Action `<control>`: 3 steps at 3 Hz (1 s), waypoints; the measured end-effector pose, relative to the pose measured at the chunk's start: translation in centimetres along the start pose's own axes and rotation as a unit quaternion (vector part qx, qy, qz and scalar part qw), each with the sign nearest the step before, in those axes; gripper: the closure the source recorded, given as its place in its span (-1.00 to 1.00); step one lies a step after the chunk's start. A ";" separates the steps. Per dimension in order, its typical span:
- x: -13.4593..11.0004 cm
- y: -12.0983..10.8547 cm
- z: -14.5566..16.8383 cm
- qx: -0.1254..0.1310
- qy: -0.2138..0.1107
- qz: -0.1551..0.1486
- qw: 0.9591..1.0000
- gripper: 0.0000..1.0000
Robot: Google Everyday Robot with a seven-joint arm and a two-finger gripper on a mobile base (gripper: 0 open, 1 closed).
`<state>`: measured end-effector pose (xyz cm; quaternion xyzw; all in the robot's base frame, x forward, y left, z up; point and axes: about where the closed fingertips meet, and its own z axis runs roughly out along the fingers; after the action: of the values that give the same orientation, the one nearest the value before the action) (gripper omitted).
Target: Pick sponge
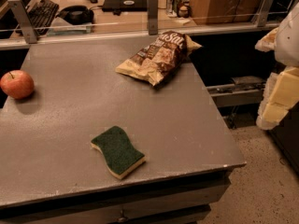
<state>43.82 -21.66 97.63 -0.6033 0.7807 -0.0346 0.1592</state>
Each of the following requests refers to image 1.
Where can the metal can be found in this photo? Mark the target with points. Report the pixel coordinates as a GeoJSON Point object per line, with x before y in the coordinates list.
{"type": "Point", "coordinates": [172, 7]}

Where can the brown chip bag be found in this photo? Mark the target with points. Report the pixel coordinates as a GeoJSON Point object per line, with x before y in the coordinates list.
{"type": "Point", "coordinates": [160, 58]}

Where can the black laptop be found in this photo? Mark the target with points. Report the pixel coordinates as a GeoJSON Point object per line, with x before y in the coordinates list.
{"type": "Point", "coordinates": [124, 5]}

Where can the metal bracket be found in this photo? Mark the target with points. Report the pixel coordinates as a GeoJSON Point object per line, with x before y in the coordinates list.
{"type": "Point", "coordinates": [262, 13]}
{"type": "Point", "coordinates": [152, 6]}
{"type": "Point", "coordinates": [20, 13]}

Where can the right metal bracket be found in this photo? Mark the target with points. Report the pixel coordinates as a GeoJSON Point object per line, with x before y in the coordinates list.
{"type": "Point", "coordinates": [262, 13]}

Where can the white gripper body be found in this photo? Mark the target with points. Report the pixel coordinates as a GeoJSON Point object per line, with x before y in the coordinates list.
{"type": "Point", "coordinates": [289, 38]}

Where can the middle metal bracket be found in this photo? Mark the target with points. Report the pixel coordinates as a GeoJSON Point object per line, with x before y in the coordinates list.
{"type": "Point", "coordinates": [152, 6]}

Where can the metal drawer rail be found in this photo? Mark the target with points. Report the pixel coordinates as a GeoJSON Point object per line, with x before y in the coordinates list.
{"type": "Point", "coordinates": [240, 91]}

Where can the cardboard box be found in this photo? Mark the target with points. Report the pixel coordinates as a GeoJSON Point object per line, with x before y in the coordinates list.
{"type": "Point", "coordinates": [223, 11]}

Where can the green and yellow sponge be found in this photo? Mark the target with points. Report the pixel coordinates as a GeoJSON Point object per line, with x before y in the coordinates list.
{"type": "Point", "coordinates": [120, 155]}

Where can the black keyboard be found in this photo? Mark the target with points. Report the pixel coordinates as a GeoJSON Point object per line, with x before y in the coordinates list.
{"type": "Point", "coordinates": [42, 14]}

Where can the black headphones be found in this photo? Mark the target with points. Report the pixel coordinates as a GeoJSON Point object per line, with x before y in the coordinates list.
{"type": "Point", "coordinates": [76, 15]}

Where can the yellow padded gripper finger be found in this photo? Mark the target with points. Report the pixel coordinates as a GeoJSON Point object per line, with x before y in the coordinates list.
{"type": "Point", "coordinates": [280, 95]}
{"type": "Point", "coordinates": [267, 43]}

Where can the small round brown object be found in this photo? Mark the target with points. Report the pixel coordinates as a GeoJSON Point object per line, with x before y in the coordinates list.
{"type": "Point", "coordinates": [183, 12]}

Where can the red apple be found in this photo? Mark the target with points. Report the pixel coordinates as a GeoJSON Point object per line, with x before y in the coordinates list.
{"type": "Point", "coordinates": [17, 84]}

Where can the left metal bracket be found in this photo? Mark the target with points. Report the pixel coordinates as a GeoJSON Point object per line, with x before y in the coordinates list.
{"type": "Point", "coordinates": [20, 13]}

